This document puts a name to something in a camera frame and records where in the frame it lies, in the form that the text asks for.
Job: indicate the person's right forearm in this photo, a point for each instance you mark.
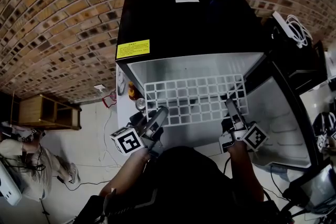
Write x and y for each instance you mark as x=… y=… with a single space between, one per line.
x=244 y=165

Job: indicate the person's left forearm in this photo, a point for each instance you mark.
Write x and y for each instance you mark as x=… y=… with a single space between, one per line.
x=123 y=173

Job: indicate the white wall socket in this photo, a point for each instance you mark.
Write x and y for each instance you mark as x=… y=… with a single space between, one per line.
x=99 y=87

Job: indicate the black cabinet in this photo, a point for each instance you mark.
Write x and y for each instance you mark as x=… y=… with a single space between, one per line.
x=302 y=65

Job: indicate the wooden shelf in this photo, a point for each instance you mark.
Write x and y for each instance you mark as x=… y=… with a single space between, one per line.
x=36 y=112

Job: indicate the black power adapter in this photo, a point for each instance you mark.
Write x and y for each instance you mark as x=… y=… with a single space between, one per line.
x=61 y=179

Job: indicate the orange sauce bottle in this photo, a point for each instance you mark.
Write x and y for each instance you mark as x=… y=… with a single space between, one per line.
x=131 y=84
x=134 y=94

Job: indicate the person's black clothed body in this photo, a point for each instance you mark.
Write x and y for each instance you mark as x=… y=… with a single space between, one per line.
x=183 y=186

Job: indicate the white power strip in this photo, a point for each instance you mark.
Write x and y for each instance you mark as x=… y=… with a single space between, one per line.
x=282 y=22

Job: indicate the white table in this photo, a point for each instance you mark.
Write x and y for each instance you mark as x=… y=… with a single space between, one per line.
x=123 y=112

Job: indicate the red drink can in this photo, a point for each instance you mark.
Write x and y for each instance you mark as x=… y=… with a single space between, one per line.
x=140 y=104

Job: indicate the white wire fridge shelf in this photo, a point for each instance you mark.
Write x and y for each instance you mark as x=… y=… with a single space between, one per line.
x=187 y=89

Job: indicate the black mini fridge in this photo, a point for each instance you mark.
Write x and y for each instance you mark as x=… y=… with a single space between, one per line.
x=183 y=23

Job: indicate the black field monitor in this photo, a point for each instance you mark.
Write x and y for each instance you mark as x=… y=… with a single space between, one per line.
x=317 y=189

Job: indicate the white plastic bag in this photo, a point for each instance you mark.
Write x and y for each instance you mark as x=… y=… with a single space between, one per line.
x=121 y=84

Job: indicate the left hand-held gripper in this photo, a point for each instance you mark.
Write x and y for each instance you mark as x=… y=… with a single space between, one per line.
x=128 y=141

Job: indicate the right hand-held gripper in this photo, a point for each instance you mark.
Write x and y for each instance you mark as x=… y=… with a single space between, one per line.
x=254 y=136

